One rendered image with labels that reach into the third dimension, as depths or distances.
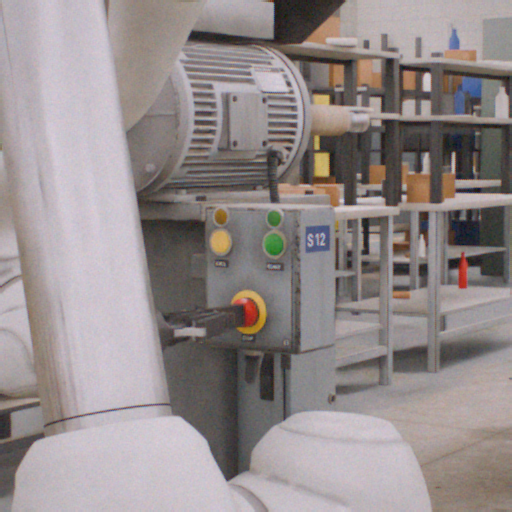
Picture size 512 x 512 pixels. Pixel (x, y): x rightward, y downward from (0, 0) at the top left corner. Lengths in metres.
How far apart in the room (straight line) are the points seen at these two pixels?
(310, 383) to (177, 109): 0.49
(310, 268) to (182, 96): 0.33
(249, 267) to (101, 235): 0.80
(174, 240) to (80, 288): 1.09
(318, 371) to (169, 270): 0.29
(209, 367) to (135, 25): 0.92
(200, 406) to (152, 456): 1.13
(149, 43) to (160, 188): 0.74
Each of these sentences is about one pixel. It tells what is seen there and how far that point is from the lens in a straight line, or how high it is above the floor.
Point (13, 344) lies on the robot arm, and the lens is 1.46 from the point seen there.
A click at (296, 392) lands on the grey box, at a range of 2.07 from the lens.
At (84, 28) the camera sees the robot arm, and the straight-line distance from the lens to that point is 1.10.
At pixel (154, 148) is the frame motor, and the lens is 1.94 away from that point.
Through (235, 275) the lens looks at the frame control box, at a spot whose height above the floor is 1.02.
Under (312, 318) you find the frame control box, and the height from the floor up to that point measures 0.97.
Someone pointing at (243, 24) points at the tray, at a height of 1.40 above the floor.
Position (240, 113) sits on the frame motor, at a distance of 2.03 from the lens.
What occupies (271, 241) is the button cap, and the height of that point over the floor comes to 1.07.
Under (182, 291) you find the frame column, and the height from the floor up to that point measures 0.97.
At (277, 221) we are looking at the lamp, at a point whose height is 1.10.
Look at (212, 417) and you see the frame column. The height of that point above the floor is 0.78.
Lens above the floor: 1.20
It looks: 5 degrees down
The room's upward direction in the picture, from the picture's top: straight up
